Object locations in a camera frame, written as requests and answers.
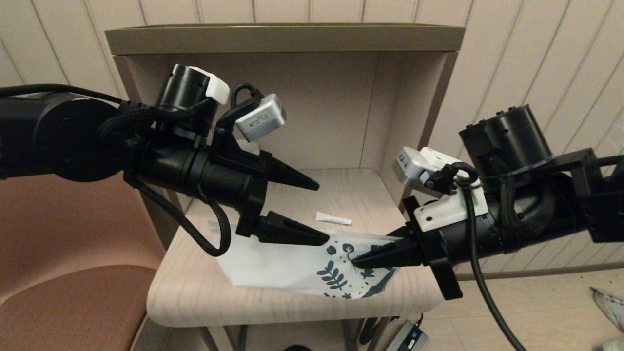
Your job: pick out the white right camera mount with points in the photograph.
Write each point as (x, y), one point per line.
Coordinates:
(453, 212)

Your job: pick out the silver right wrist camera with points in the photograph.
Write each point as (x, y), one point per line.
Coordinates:
(412, 168)

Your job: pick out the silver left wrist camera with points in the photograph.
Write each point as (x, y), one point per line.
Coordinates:
(263, 119)

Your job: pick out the white patterned floor item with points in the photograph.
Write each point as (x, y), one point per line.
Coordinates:
(612, 307)
(613, 346)

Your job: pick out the white floral zipper pouch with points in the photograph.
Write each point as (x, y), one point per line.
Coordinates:
(273, 263)

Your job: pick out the dark metal table leg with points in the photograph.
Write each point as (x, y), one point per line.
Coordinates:
(241, 339)
(348, 336)

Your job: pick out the grey power adapter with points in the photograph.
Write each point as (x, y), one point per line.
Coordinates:
(407, 339)

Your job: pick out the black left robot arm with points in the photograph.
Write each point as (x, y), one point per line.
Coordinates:
(58, 131)

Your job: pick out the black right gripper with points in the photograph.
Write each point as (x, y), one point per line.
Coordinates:
(463, 239)

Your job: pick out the pink upholstered chair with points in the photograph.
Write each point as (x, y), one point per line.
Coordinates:
(73, 243)

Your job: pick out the brown baseboard strip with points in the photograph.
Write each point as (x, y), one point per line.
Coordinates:
(560, 269)

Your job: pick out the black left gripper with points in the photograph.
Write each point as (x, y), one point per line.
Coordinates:
(219, 175)

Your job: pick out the small white toothpaste tube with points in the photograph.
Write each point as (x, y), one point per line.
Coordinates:
(329, 219)

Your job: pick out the black round floor object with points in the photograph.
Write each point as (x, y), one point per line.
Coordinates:
(297, 349)

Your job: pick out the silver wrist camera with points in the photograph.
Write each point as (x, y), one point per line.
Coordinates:
(412, 168)
(263, 119)

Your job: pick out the beige wooden shelf hutch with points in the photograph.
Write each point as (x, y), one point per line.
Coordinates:
(292, 38)

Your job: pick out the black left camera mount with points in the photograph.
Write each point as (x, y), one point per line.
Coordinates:
(226, 134)

